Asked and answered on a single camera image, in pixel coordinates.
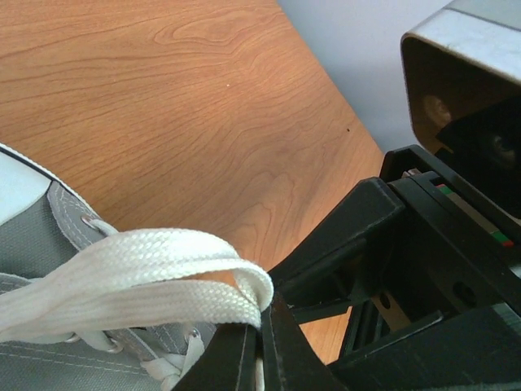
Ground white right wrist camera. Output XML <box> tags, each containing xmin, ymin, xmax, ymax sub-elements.
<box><xmin>401</xmin><ymin>1</ymin><xmax>520</xmax><ymax>178</ymax></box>

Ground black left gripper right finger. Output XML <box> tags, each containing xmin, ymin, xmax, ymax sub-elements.
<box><xmin>261</xmin><ymin>293</ymin><xmax>346</xmax><ymax>391</ymax></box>

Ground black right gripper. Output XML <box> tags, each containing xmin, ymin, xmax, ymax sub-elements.
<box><xmin>269</xmin><ymin>146</ymin><xmax>520</xmax><ymax>390</ymax></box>

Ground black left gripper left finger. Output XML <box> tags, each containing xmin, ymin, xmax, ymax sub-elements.
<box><xmin>173</xmin><ymin>323</ymin><xmax>257</xmax><ymax>391</ymax></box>

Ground white shoelace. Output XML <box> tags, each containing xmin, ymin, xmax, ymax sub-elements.
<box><xmin>0</xmin><ymin>222</ymin><xmax>274</xmax><ymax>391</ymax></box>

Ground grey canvas sneaker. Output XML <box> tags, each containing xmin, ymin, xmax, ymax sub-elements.
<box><xmin>0</xmin><ymin>142</ymin><xmax>221</xmax><ymax>391</ymax></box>

